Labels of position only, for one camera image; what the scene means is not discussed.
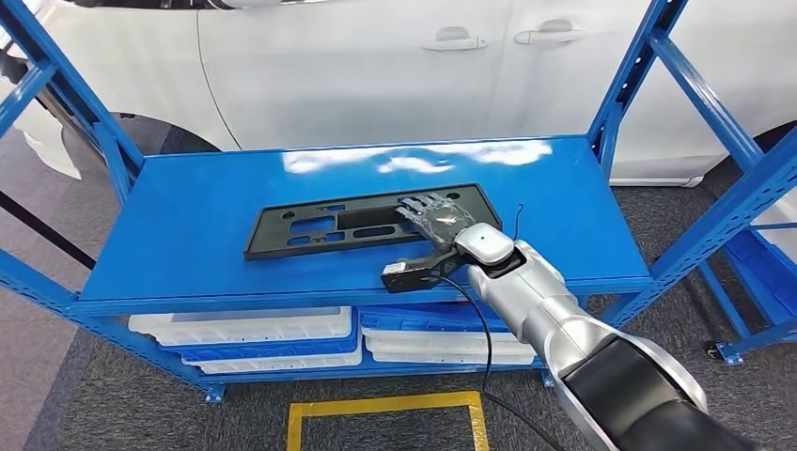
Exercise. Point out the blue plastic crate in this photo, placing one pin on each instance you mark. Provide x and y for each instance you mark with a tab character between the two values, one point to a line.
261	351
423	317
769	280

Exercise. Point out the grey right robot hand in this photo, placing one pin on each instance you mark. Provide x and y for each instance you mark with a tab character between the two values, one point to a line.
445	218

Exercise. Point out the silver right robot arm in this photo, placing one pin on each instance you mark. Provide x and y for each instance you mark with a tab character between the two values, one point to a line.
542	305

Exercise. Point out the black plastic plate bracket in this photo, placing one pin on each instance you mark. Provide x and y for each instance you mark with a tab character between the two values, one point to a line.
280	236

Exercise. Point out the white plastic crate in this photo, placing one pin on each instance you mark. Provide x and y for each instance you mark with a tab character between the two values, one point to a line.
274	364
429	342
243	327
436	358
784	218

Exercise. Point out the blue wheeled shelf rack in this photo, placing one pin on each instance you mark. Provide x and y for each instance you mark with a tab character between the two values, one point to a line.
730	353

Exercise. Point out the grey metal stand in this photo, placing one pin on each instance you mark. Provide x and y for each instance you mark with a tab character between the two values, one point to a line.
75	134

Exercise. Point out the white car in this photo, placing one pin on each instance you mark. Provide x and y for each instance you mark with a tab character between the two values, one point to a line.
342	74

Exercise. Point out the blue metal shelf rack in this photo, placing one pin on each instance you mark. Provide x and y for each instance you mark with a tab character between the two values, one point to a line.
187	236

